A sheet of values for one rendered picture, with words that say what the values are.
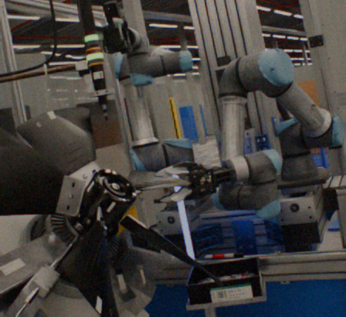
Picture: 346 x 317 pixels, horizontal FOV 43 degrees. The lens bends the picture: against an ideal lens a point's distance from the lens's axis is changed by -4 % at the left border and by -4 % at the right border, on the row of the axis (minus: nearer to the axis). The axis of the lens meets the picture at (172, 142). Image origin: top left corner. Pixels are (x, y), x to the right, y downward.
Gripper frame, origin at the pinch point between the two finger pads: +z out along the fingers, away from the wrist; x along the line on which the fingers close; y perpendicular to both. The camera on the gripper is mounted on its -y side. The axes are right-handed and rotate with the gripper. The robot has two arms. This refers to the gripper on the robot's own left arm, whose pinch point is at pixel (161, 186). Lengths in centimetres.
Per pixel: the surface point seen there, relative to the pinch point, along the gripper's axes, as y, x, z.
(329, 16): -115, -47, -137
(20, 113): -75, -25, 42
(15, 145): 18.1, -21.4, 34.1
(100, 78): 2.3, -32.5, 10.7
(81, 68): 1.5, -36.1, 15.2
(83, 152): 0.7, -14.0, 19.0
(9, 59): -77, -49, 42
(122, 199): 18.2, -3.8, 12.5
